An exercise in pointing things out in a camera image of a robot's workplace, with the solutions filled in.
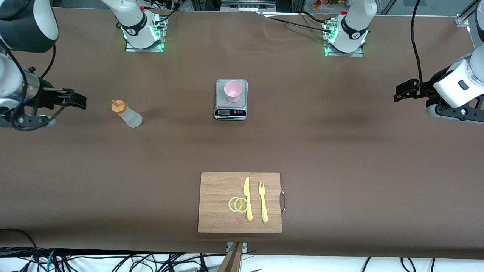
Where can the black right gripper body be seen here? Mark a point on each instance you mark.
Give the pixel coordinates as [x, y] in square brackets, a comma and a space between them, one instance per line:
[48, 96]

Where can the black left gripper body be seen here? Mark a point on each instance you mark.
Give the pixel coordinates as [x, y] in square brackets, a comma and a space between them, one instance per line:
[422, 90]

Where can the clear sauce bottle orange cap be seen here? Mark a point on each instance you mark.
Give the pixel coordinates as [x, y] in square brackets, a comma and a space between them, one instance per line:
[132, 119]

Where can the pink plastic cup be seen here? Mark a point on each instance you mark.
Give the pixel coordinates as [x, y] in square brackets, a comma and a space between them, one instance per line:
[232, 90]

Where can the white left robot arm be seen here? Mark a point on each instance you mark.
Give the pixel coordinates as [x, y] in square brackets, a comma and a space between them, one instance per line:
[353, 26]

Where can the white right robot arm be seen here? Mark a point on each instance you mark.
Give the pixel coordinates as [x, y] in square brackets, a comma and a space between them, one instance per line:
[22, 22]

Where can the brown table cover sheet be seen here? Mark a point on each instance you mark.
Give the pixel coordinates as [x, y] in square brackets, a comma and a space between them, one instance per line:
[113, 170]

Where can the silver digital kitchen scale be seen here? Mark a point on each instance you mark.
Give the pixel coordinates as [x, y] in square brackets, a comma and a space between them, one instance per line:
[221, 94]

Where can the wooden cutting board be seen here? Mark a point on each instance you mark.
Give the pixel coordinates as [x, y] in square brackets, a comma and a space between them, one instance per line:
[215, 189]

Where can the white power strip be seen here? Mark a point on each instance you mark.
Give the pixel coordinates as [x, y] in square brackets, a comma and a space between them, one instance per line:
[247, 8]

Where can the yellow plastic fork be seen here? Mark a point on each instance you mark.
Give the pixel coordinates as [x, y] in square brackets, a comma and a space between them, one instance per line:
[264, 211]

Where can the yellow lemon slice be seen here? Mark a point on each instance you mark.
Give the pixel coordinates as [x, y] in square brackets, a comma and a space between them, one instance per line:
[231, 204]
[241, 205]

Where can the yellow plastic knife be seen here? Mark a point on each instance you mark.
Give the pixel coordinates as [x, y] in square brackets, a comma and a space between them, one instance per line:
[248, 211]

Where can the wooden beam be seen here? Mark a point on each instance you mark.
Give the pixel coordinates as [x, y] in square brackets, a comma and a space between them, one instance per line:
[232, 260]

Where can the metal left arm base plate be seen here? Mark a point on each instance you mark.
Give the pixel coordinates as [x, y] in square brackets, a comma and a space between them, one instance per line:
[351, 54]

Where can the aluminium frame profile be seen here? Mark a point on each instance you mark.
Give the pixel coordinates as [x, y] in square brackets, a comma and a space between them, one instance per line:
[463, 19]

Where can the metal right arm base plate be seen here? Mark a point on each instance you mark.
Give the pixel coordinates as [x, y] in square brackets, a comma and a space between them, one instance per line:
[151, 49]

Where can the small metal bracket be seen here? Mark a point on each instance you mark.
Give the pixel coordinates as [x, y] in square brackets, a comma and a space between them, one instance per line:
[245, 247]

